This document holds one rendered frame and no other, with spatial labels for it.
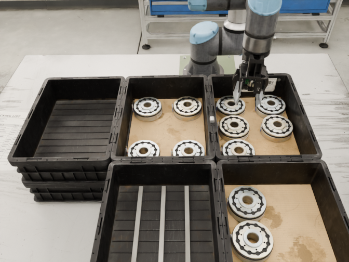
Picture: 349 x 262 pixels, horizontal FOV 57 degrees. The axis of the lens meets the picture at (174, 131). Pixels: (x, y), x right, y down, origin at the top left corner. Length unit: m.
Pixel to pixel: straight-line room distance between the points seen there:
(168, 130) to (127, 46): 2.17
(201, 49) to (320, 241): 0.83
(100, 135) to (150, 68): 0.61
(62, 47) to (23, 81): 1.69
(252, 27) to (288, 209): 0.50
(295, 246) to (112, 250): 0.47
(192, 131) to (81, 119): 0.41
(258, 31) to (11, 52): 2.94
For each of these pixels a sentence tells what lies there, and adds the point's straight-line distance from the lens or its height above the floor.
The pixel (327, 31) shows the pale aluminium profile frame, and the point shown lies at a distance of 3.29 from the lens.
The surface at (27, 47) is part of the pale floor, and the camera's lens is 3.54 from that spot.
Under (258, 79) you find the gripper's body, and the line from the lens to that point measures 0.89.
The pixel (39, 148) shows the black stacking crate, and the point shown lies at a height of 0.83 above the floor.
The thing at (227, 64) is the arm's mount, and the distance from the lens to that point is 1.55.
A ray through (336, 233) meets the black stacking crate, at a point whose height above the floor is 0.87.
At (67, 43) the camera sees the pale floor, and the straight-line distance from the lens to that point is 3.42.
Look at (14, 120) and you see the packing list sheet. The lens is 1.53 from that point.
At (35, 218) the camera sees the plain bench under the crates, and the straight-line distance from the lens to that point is 1.17.
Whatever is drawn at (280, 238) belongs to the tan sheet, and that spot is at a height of 0.83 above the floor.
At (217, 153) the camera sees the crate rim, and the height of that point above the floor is 0.93.
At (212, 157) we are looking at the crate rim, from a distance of 0.91.
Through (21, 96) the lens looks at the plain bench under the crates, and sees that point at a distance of 1.65.
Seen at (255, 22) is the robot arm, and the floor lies 1.26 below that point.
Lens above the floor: 1.63
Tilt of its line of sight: 46 degrees down
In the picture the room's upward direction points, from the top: 2 degrees counter-clockwise
